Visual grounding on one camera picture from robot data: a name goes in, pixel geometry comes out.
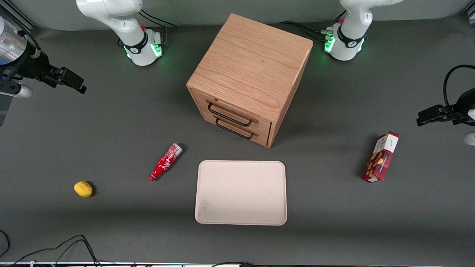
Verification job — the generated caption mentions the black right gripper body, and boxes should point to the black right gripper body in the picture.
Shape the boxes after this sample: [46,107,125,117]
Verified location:
[14,44,63,86]

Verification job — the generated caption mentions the black right arm base cable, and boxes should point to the black right arm base cable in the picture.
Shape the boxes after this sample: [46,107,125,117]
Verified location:
[139,9,178,46]

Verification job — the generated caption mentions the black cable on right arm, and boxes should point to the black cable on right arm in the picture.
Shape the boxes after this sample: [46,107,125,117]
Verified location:
[15,29,41,60]

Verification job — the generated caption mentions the long black drawer handle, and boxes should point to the long black drawer handle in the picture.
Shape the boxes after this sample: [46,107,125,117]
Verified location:
[207,102,253,127]

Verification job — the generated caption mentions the black left arm base cable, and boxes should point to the black left arm base cable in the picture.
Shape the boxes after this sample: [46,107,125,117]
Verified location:
[278,10,347,43]

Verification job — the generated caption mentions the red snack box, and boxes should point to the red snack box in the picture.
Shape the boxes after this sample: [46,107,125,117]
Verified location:
[362,131,400,183]

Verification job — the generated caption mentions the red coke bottle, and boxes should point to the red coke bottle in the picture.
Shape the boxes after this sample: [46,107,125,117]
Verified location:
[149,143,183,182]

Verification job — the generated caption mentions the yellow lemon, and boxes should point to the yellow lemon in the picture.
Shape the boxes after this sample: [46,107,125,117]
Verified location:
[74,181,93,198]

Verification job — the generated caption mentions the wooden two-drawer cabinet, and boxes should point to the wooden two-drawer cabinet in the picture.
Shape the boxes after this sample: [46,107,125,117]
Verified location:
[186,13,314,149]

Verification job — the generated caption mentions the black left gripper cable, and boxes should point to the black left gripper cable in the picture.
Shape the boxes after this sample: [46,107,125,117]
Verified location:
[443,65,475,112]

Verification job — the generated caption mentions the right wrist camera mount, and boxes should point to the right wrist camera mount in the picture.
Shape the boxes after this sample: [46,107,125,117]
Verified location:
[0,79,33,99]

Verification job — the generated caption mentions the black arm base cable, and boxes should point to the black arm base cable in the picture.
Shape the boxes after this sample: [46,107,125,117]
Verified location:
[139,9,178,46]
[278,10,347,43]

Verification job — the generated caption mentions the beige plastic tray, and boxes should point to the beige plastic tray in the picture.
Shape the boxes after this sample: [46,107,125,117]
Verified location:
[194,160,288,226]

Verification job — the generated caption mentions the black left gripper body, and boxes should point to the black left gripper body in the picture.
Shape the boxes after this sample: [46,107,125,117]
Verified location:
[450,88,475,126]

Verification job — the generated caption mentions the black cable loops at table edge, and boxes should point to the black cable loops at table edge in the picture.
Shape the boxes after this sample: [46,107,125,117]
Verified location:
[0,230,102,267]

